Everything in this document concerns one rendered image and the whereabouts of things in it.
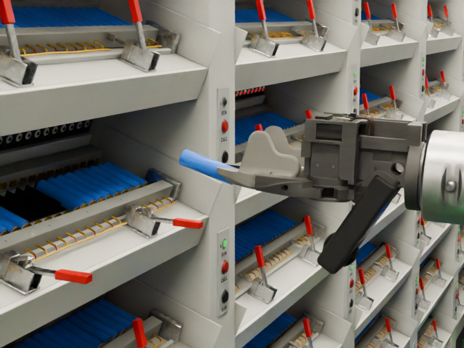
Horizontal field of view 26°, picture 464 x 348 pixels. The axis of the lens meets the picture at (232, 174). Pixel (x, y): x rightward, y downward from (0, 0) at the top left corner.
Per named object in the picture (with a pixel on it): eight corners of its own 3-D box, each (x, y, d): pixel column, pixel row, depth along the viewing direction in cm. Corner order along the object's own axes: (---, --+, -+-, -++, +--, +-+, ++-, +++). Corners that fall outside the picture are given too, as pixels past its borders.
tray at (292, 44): (339, 71, 200) (366, 6, 196) (224, 94, 144) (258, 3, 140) (250, 32, 205) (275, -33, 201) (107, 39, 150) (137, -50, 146)
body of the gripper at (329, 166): (318, 111, 106) (433, 120, 102) (314, 191, 107) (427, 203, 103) (297, 118, 99) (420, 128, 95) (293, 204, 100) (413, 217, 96)
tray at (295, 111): (337, 171, 203) (364, 109, 199) (224, 230, 147) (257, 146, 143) (250, 130, 208) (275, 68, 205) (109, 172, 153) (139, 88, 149)
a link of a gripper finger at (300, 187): (263, 168, 104) (345, 175, 102) (262, 184, 105) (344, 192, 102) (251, 175, 100) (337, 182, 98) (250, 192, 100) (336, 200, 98)
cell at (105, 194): (68, 184, 129) (109, 206, 127) (60, 186, 127) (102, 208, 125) (72, 170, 128) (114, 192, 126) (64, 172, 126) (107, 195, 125)
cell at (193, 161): (187, 146, 108) (241, 166, 106) (186, 158, 109) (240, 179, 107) (179, 155, 107) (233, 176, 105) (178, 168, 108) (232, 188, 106)
